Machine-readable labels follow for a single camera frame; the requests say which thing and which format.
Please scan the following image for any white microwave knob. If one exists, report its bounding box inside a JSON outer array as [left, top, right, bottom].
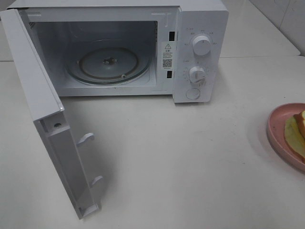
[[192, 35, 211, 56], [189, 66, 206, 84]]

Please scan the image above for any white microwave door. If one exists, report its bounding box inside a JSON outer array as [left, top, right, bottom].
[[0, 9, 102, 219]]

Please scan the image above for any pink round plate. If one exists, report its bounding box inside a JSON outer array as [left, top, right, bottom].
[[266, 103, 305, 172]]

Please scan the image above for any white microwave oven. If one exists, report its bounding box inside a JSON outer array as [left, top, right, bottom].
[[0, 0, 229, 103]]

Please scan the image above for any glass microwave turntable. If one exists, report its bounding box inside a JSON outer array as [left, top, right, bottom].
[[65, 39, 155, 85]]

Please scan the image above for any white bread sandwich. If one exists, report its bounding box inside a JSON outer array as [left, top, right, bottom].
[[284, 111, 305, 163]]

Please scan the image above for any round door release button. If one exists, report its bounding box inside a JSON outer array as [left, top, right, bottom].
[[186, 88, 200, 100]]

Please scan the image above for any white warning sticker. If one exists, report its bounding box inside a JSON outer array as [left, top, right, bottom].
[[161, 42, 174, 69]]

